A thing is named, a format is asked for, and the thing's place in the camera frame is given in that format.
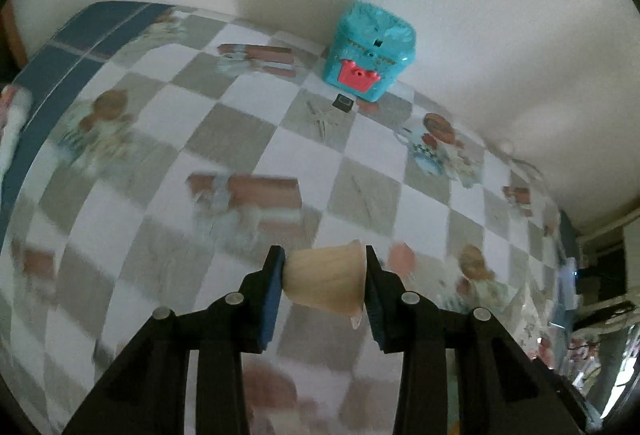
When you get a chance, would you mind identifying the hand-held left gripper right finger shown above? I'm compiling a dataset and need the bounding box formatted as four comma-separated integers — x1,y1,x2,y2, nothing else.
364,245,586,435

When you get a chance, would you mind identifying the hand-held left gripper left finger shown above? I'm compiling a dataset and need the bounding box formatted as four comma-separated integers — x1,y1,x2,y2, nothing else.
62,245,287,435

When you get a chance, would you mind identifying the orange jelly cup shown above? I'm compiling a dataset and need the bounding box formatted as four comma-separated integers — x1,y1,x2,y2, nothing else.
282,239,366,330

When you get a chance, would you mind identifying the black power adapter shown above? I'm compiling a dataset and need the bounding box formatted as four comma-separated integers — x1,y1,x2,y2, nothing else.
574,267,601,296

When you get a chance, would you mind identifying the white shelf unit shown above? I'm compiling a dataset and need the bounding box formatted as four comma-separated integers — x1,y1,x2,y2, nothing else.
575,210,640,266

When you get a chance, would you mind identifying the teal toy box red crown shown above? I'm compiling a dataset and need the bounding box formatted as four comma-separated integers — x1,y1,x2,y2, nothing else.
322,1,417,102

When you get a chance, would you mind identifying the white cable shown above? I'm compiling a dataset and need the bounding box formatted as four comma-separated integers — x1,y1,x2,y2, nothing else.
510,154,548,186

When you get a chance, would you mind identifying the brown wooden frame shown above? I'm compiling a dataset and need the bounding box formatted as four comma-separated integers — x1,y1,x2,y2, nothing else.
0,0,28,70

